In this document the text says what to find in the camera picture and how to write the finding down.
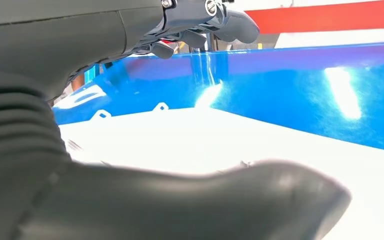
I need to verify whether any blue metal shelf rack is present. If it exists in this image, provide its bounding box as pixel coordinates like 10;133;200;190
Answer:
52;41;384;155

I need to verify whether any black barrier post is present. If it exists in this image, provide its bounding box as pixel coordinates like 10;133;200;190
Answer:
204;32;221;53

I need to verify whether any red barrier tape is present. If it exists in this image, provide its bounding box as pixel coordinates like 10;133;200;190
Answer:
244;0;384;35

